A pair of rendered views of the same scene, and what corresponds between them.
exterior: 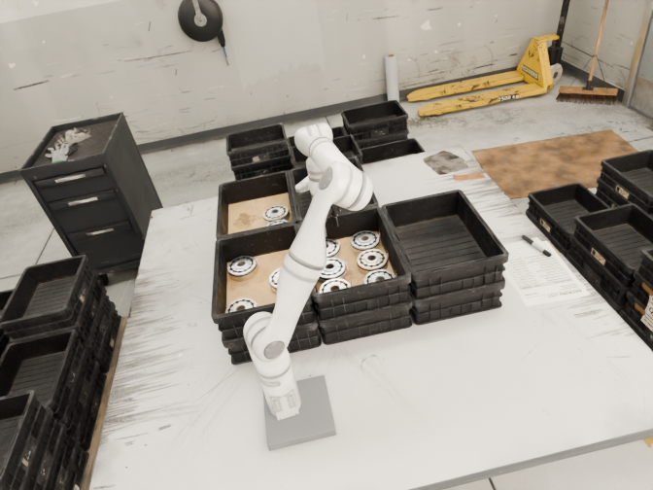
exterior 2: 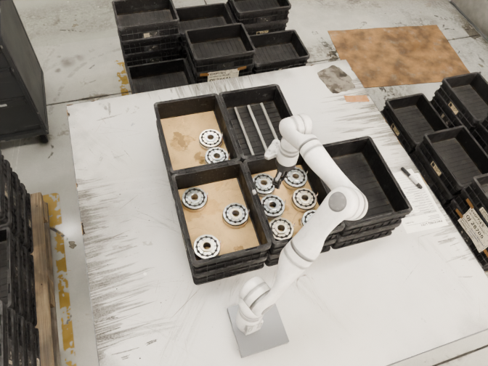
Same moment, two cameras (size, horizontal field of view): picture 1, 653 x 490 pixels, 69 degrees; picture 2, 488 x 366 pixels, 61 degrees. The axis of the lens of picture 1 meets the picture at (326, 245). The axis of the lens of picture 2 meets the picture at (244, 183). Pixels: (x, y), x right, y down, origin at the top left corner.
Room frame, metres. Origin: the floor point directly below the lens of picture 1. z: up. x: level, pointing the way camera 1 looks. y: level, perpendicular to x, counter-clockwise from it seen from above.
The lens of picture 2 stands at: (0.43, 0.44, 2.31)
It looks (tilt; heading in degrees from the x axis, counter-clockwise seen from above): 56 degrees down; 339
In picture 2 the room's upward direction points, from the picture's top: 8 degrees clockwise
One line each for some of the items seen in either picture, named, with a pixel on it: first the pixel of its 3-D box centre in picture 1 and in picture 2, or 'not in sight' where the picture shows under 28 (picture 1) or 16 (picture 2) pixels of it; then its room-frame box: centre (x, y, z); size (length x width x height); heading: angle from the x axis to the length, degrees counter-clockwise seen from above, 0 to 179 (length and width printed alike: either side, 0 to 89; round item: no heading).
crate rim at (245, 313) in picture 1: (259, 268); (219, 210); (1.19, 0.23, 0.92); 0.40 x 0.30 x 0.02; 2
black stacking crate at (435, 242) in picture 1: (438, 242); (354, 185); (1.22, -0.37, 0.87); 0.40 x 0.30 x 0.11; 2
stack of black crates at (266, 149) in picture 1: (262, 167); (149, 38); (2.95, 0.33, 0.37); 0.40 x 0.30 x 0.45; 94
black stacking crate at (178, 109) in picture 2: (258, 214); (195, 139); (1.59, 0.24, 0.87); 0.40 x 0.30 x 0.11; 2
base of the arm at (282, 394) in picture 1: (279, 384); (250, 314); (0.81, 0.19, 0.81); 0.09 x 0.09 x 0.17; 10
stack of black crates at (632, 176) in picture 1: (643, 199); (464, 112); (1.93, -1.68, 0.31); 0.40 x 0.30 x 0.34; 4
